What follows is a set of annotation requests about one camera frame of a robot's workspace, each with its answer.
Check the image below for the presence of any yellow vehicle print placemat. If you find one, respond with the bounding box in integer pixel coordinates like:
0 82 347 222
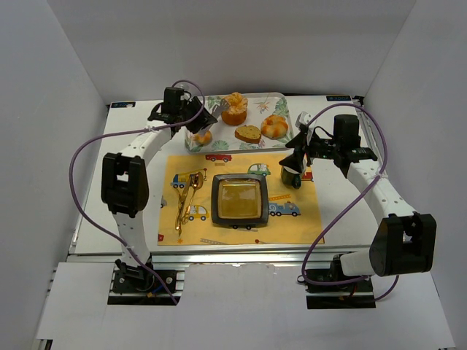
158 152 323 246

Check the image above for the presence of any left blue corner label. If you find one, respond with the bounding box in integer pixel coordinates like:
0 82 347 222
110 101 136 109

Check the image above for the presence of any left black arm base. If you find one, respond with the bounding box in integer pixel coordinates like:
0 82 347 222
107 259 185 306

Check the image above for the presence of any gold fork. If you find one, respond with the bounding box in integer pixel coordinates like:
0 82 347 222
175 174 195 235

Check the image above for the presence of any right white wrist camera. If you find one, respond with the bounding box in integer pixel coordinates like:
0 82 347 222
295 111 313 128

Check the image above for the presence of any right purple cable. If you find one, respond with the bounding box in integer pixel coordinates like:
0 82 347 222
296 102 391 302

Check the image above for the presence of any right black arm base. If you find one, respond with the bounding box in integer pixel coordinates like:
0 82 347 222
304 280 376 310

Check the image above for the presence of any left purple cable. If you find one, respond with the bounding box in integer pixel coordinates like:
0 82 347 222
69 79 205 306

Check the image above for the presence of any white tropical leaf tray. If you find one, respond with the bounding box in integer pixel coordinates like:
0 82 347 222
185 92 295 154

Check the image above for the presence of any sliced loaf cake piece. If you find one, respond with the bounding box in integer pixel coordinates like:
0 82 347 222
234 125 262 144

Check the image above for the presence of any large round sugared cake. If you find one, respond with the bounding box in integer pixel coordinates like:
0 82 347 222
221 92 248 126

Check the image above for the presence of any small round bread roll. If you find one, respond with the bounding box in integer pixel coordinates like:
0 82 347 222
193 131 212 146

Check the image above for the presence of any right blue corner label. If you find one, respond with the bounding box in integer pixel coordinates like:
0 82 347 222
326 95 352 103

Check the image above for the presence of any gold spoon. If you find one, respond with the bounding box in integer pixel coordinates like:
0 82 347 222
182 171 204 226

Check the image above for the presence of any dark green cup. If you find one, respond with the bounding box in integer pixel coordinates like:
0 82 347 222
281 166 304 189

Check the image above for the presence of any black square amber plate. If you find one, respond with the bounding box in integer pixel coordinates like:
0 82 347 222
210 174 269 230

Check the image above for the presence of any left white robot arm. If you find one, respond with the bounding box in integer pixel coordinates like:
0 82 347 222
101 87 228 269

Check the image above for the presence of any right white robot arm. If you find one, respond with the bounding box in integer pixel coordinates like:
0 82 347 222
279 112 436 286

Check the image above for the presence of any aluminium frame rail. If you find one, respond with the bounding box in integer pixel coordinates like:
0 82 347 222
66 250 338 269

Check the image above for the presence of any blue corner label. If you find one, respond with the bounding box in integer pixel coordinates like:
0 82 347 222
326 95 352 103
110 101 136 109

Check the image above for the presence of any purple cable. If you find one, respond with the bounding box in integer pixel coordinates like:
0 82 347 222
69 79 205 306
296 102 391 302

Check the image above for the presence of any orange glazed donut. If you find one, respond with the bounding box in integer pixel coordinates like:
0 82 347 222
260 114 288 139

